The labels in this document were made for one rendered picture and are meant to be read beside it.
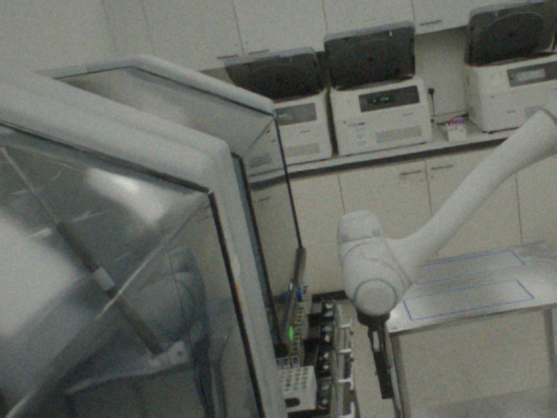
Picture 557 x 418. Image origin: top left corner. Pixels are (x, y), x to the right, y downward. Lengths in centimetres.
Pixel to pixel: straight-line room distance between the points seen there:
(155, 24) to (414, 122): 161
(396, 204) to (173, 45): 161
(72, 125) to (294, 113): 267
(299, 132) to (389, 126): 52
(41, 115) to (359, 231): 61
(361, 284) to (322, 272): 271
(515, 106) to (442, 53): 76
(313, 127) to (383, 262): 249
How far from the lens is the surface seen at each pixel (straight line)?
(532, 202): 383
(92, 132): 102
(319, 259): 379
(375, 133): 360
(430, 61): 421
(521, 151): 131
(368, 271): 112
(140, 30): 402
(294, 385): 146
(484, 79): 369
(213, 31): 391
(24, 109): 105
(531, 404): 232
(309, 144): 361
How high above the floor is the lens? 160
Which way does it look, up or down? 17 degrees down
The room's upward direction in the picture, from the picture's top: 10 degrees counter-clockwise
